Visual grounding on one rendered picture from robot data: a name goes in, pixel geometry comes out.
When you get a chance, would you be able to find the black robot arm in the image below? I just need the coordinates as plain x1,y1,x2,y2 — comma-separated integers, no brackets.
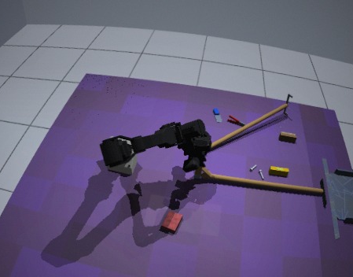
100,119,212,168

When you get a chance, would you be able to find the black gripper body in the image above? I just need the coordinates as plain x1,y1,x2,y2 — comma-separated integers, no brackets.
177,138,200,173

